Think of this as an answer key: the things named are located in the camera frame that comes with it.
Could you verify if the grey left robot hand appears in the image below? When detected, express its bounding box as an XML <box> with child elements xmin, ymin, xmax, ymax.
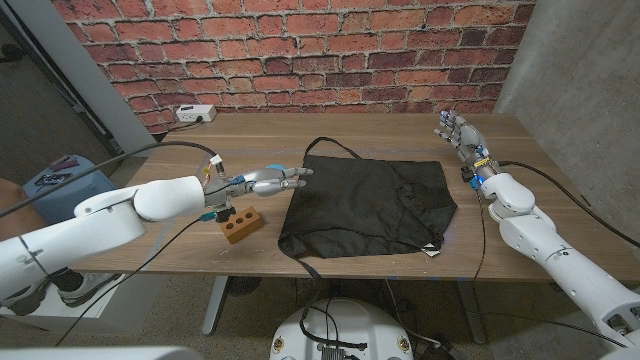
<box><xmin>204</xmin><ymin>166</ymin><xmax>315</xmax><ymax>207</ymax></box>

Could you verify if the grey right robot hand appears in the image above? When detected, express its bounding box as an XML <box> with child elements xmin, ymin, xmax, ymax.
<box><xmin>433</xmin><ymin>109</ymin><xmax>499</xmax><ymax>181</ymax></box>

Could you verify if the black apron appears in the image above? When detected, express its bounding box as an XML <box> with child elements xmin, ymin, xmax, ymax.
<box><xmin>277</xmin><ymin>135</ymin><xmax>459</xmax><ymax>281</ymax></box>

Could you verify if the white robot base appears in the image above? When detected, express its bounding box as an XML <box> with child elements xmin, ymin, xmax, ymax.
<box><xmin>269</xmin><ymin>298</ymin><xmax>415</xmax><ymax>360</ymax></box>

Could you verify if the brown wooden block with holes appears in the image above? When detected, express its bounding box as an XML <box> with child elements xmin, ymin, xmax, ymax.
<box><xmin>218</xmin><ymin>205</ymin><xmax>265</xmax><ymax>245</ymax></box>

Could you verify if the white power strip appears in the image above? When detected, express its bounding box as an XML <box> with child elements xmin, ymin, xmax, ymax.
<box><xmin>175</xmin><ymin>103</ymin><xmax>218</xmax><ymax>124</ymax></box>

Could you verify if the black round fan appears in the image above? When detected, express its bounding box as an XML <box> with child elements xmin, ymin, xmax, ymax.
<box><xmin>227</xmin><ymin>276</ymin><xmax>264</xmax><ymax>297</ymax></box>

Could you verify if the grey table leg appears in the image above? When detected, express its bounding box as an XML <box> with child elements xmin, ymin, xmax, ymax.
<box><xmin>457</xmin><ymin>281</ymin><xmax>487</xmax><ymax>345</ymax></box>
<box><xmin>202</xmin><ymin>276</ymin><xmax>229</xmax><ymax>336</ymax></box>

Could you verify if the brick print backdrop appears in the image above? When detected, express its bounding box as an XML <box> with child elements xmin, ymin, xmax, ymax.
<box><xmin>49</xmin><ymin>0</ymin><xmax>536</xmax><ymax>135</ymax></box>

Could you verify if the blue plastic stool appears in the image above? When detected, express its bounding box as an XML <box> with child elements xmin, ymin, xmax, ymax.
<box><xmin>22</xmin><ymin>154</ymin><xmax>121</xmax><ymax>201</ymax></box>

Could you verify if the white flat platform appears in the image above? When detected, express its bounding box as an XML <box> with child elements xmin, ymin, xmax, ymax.
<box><xmin>49</xmin><ymin>274</ymin><xmax>169</xmax><ymax>336</ymax></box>

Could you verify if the purple flat item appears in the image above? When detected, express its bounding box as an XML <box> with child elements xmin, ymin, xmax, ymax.
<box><xmin>48</xmin><ymin>155</ymin><xmax>80</xmax><ymax>172</ymax></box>

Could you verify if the black phone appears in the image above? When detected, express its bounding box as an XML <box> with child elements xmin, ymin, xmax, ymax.
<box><xmin>33</xmin><ymin>172</ymin><xmax>74</xmax><ymax>187</ymax></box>

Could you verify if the black power adapter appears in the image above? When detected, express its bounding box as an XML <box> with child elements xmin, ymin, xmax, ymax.
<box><xmin>422</xmin><ymin>339</ymin><xmax>466</xmax><ymax>360</ymax></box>

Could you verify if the white robot chest edge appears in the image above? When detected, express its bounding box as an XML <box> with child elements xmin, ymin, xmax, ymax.
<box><xmin>0</xmin><ymin>346</ymin><xmax>204</xmax><ymax>360</ymax></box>

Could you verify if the person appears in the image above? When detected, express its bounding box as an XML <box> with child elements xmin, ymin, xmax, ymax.
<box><xmin>0</xmin><ymin>178</ymin><xmax>121</xmax><ymax>317</ymax></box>

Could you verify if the black power strip cord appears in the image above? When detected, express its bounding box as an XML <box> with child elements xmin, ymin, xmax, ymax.
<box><xmin>167</xmin><ymin>116</ymin><xmax>204</xmax><ymax>133</ymax></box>

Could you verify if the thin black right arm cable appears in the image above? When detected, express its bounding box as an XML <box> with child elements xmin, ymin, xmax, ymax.
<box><xmin>472</xmin><ymin>189</ymin><xmax>489</xmax><ymax>281</ymax></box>

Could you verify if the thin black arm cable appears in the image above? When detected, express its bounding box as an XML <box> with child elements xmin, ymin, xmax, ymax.
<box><xmin>472</xmin><ymin>189</ymin><xmax>489</xmax><ymax>281</ymax></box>
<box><xmin>53</xmin><ymin>216</ymin><xmax>205</xmax><ymax>347</ymax></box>

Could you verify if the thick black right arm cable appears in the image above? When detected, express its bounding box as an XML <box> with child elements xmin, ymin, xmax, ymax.
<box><xmin>497</xmin><ymin>159</ymin><xmax>640</xmax><ymax>249</ymax></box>

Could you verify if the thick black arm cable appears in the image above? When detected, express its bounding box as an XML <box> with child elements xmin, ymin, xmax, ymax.
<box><xmin>0</xmin><ymin>140</ymin><xmax>221</xmax><ymax>219</ymax></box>
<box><xmin>497</xmin><ymin>159</ymin><xmax>640</xmax><ymax>249</ymax></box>

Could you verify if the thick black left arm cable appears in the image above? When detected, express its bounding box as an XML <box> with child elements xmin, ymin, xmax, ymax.
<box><xmin>0</xmin><ymin>140</ymin><xmax>221</xmax><ymax>219</ymax></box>

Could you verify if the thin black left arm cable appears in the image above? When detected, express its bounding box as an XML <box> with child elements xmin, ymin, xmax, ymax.
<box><xmin>53</xmin><ymin>216</ymin><xmax>205</xmax><ymax>347</ymax></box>

